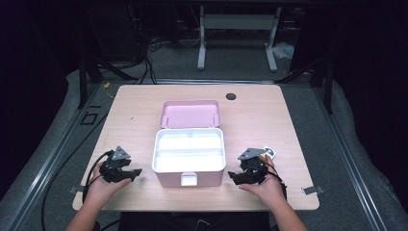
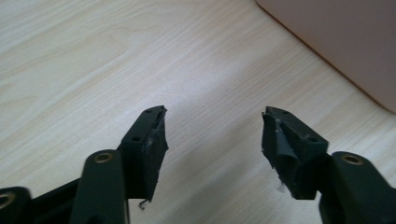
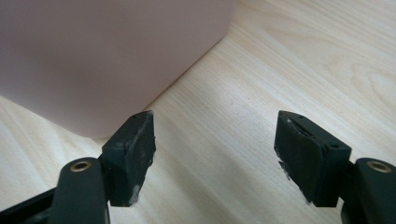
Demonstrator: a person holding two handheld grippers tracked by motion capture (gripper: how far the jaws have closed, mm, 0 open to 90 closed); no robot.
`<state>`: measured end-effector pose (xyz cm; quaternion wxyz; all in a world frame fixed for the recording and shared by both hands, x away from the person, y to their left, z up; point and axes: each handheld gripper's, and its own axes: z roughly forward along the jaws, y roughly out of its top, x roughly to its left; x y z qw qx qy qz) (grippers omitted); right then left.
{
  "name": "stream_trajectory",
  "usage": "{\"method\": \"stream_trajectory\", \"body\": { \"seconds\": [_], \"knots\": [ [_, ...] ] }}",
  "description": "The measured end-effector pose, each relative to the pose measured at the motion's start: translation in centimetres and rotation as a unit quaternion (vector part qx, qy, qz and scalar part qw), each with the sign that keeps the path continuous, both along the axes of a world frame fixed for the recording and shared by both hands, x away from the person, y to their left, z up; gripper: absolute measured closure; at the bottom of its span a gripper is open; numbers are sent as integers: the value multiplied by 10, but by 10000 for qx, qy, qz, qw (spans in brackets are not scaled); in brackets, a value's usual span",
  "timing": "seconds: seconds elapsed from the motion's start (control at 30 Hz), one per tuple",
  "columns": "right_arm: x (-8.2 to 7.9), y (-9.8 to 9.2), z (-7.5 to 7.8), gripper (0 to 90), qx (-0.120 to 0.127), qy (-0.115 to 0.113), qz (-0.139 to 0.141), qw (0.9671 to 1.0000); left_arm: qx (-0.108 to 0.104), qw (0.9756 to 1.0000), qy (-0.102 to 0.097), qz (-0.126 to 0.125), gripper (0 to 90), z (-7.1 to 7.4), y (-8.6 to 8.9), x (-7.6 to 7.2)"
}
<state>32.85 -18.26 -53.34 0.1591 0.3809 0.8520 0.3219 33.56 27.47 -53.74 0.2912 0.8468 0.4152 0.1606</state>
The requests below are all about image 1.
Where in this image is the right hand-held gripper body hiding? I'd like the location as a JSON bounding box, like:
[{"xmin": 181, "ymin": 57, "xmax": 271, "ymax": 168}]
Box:
[{"xmin": 237, "ymin": 147, "xmax": 269, "ymax": 186}]

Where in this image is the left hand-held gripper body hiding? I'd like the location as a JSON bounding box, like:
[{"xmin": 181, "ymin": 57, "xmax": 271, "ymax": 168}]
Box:
[{"xmin": 99, "ymin": 145, "xmax": 133, "ymax": 184}]

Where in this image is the small white blue card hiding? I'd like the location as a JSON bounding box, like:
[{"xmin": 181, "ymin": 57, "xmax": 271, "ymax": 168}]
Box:
[{"xmin": 262, "ymin": 145, "xmax": 277, "ymax": 161}]

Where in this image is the white compartment tray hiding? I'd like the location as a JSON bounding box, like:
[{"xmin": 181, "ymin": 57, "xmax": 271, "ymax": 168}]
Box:
[{"xmin": 152, "ymin": 128, "xmax": 226, "ymax": 173}]

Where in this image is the pink storage box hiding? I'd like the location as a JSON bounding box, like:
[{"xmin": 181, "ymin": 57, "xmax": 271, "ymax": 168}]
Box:
[{"xmin": 152, "ymin": 99, "xmax": 227, "ymax": 189}]

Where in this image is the person's left hand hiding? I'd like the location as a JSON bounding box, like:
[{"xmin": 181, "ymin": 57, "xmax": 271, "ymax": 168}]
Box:
[{"xmin": 85, "ymin": 161, "xmax": 133, "ymax": 206}]

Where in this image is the person's right hand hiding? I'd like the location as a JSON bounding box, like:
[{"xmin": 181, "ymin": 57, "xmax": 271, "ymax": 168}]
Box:
[{"xmin": 238, "ymin": 155, "xmax": 287, "ymax": 210}]

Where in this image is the person's dark clothing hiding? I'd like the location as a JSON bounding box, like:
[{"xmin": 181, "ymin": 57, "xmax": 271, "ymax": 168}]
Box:
[{"xmin": 117, "ymin": 211, "xmax": 271, "ymax": 231}]

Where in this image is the black metal stand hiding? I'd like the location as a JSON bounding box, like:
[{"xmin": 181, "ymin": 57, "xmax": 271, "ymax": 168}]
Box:
[
  {"xmin": 308, "ymin": 57, "xmax": 335, "ymax": 114},
  {"xmin": 78, "ymin": 55, "xmax": 104, "ymax": 109}
]

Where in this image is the clear plastic bag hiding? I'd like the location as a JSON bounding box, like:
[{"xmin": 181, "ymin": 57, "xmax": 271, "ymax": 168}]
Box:
[{"xmin": 272, "ymin": 41, "xmax": 295, "ymax": 60}]

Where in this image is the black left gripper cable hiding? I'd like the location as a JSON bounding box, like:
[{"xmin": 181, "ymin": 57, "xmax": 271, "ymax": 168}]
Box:
[{"xmin": 82, "ymin": 149, "xmax": 115, "ymax": 205}]

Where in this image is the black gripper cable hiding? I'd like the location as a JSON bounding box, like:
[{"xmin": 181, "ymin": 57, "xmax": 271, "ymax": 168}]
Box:
[
  {"xmin": 82, "ymin": 149, "xmax": 115, "ymax": 205},
  {"xmin": 268, "ymin": 168, "xmax": 289, "ymax": 200}
]

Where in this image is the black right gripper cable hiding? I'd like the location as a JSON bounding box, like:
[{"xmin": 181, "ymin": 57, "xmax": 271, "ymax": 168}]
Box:
[{"xmin": 268, "ymin": 168, "xmax": 289, "ymax": 200}]

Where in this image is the grey metal table bracket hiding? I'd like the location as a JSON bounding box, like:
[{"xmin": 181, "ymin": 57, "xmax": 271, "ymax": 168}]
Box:
[
  {"xmin": 302, "ymin": 185, "xmax": 325, "ymax": 196},
  {"xmin": 67, "ymin": 185, "xmax": 87, "ymax": 195}
]

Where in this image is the grey metal floor rail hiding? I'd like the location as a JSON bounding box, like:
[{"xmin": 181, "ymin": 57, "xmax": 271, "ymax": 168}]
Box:
[
  {"xmin": 312, "ymin": 86, "xmax": 388, "ymax": 231},
  {"xmin": 4, "ymin": 82, "xmax": 101, "ymax": 231}
]

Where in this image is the bundle of black cables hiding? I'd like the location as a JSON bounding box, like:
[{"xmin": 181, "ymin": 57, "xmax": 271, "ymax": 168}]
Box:
[{"xmin": 127, "ymin": 6, "xmax": 159, "ymax": 86}]

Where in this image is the white metal desk frame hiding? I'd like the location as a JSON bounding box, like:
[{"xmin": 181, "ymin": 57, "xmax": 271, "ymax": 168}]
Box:
[{"xmin": 196, "ymin": 5, "xmax": 282, "ymax": 72}]

